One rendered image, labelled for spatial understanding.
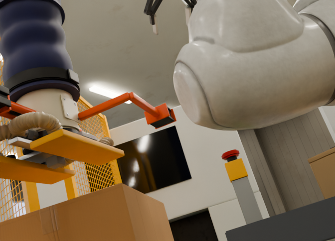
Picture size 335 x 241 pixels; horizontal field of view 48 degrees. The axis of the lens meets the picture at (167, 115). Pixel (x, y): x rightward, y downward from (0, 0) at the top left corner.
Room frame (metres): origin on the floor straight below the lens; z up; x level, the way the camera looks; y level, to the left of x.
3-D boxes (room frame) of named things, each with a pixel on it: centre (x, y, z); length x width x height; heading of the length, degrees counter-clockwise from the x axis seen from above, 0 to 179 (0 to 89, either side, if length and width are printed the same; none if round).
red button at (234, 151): (1.42, -0.18, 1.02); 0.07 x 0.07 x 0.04
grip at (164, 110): (1.26, 0.02, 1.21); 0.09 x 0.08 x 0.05; 76
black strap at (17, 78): (1.04, 0.35, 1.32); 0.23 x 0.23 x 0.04
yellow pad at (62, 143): (1.01, 0.26, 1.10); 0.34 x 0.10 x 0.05; 166
